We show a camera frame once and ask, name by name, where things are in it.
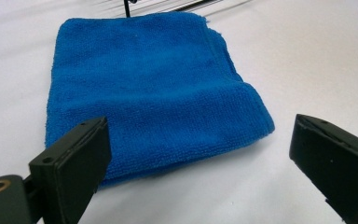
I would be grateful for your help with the blue microfibre towel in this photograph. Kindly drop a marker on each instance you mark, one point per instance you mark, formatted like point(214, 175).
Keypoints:
point(155, 93)

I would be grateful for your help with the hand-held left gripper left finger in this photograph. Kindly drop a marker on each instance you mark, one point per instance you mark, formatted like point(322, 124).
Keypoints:
point(74, 168)

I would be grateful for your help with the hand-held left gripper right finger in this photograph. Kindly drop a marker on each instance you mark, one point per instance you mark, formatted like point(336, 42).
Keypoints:
point(338, 168)

